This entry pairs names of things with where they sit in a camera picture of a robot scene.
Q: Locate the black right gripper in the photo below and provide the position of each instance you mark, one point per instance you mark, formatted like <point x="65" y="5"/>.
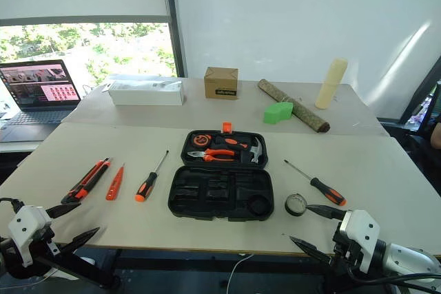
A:
<point x="346" y="256"/>

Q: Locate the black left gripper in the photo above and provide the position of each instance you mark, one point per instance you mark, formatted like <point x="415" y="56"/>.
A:
<point x="51" y="252"/>

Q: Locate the black electrical tape roll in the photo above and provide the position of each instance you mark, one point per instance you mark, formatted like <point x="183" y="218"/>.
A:
<point x="295" y="204"/>

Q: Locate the orange black screwdriver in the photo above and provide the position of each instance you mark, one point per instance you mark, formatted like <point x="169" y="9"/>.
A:
<point x="147" y="185"/>
<point x="327" y="192"/>

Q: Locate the orange black utility knife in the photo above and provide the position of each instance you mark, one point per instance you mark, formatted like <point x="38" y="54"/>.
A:
<point x="87" y="182"/>

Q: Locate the orange voltage tester pen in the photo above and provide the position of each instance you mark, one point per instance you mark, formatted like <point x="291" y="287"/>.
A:
<point x="115" y="184"/>

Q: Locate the black plastic tool case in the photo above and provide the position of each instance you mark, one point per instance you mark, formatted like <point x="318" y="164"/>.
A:
<point x="220" y="194"/>

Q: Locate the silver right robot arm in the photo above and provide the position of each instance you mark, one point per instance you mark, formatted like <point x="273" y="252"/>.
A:
<point x="408" y="259"/>

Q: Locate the bystander bare forearm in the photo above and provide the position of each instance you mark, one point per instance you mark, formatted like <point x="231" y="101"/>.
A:
<point x="437" y="137"/>

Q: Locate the orange plastic block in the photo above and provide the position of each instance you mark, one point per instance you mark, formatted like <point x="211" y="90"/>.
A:
<point x="227" y="127"/>

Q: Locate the brown speckled rolled mat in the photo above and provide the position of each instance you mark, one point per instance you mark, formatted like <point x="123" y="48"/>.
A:
<point x="299" y="108"/>

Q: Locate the green foam block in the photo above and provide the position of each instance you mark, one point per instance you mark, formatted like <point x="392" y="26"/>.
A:
<point x="277" y="113"/>

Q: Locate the open dark laptop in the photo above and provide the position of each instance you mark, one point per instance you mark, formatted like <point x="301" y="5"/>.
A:
<point x="38" y="101"/>

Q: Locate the cream rolled sheet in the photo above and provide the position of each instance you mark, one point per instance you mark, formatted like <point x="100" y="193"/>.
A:
<point x="330" y="84"/>

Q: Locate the long white cardboard box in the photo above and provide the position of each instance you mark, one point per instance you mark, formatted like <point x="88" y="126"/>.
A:
<point x="146" y="96"/>

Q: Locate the orange black tape measure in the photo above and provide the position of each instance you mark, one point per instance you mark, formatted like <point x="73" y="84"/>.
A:
<point x="200" y="139"/>

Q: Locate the clear plastic package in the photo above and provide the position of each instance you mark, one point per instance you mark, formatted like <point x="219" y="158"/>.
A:
<point x="144" y="84"/>

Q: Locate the small brown cardboard box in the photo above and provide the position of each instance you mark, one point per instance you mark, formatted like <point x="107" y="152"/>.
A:
<point x="220" y="84"/>

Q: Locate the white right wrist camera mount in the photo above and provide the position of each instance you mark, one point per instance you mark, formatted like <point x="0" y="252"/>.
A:
<point x="361" y="225"/>

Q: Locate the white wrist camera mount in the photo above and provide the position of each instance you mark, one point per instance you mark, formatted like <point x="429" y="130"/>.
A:
<point x="361" y="225"/>
<point x="25" y="225"/>

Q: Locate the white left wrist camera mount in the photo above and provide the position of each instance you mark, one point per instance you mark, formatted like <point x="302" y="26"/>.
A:
<point x="25" y="225"/>

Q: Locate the black table frame bar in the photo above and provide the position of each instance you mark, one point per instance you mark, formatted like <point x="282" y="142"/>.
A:
<point x="206" y="256"/>

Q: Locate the black slanted frame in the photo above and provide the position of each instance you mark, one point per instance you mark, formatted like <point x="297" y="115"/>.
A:
<point x="422" y="91"/>

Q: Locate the dark window frame post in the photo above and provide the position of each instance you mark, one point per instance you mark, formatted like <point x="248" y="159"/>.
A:
<point x="174" y="15"/>

